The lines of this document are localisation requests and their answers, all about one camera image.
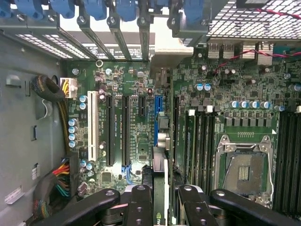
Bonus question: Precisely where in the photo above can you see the blue expansion slot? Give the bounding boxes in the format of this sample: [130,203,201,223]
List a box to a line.
[154,95,165,147]

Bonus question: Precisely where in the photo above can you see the long black expansion slot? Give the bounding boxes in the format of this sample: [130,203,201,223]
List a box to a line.
[173,96,181,167]
[105,93,115,167]
[121,94,131,167]

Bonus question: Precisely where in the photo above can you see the short black expansion slot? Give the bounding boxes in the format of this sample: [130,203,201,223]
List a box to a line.
[138,96,147,118]

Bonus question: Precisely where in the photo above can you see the black sleeved power cable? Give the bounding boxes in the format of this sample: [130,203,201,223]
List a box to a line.
[32,75,71,153]

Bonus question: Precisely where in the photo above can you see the coloured wire bundle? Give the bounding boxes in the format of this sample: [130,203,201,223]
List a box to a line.
[32,162,71,217]

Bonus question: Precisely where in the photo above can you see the blue card retention clip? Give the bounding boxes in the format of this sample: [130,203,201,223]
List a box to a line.
[16,0,45,20]
[82,0,108,21]
[182,0,206,25]
[115,0,139,22]
[49,0,76,19]
[150,0,171,9]
[0,0,14,18]

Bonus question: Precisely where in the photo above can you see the green motherboard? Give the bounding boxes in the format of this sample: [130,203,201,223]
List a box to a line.
[63,56,301,212]

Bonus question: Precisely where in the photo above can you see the white expansion slot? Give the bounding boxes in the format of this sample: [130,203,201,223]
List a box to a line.
[87,90,99,162]

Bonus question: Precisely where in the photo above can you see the white power connector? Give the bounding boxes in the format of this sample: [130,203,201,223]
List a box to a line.
[60,77,78,99]

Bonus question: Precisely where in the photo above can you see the dark grey open PC case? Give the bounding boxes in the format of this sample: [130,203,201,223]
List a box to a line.
[0,0,301,226]

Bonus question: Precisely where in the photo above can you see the CPU socket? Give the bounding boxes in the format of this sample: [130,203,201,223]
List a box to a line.
[216,134,275,208]

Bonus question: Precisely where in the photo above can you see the red black twisted wire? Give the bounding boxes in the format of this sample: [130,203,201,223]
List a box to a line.
[211,8,301,73]

